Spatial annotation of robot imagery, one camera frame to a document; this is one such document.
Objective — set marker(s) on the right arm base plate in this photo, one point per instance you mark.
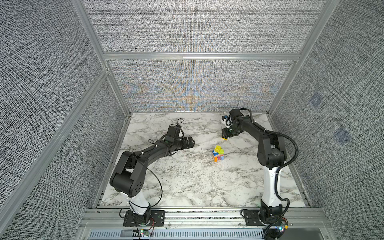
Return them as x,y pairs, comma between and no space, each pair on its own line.
256,218

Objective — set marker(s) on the aluminium front rail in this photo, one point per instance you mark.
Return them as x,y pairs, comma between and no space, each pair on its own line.
203,218

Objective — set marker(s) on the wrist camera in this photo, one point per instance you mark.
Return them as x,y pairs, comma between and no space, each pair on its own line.
174,131
231,115

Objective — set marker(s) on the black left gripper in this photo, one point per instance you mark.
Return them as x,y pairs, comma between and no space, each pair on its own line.
185,145

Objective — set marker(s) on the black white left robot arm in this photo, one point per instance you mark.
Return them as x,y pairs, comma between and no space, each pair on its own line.
130,172

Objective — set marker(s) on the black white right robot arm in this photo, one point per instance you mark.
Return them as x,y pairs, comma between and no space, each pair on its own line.
271,155

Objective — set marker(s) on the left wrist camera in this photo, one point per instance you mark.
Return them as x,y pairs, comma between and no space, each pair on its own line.
174,131

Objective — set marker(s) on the yellow wooden cube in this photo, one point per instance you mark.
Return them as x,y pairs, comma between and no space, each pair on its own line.
218,149

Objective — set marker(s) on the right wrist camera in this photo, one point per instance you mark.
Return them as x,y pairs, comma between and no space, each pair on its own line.
231,115

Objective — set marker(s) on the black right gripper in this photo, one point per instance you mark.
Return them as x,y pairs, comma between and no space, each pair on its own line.
226,134

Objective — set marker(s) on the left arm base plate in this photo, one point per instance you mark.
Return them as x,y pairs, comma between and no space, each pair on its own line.
149,219

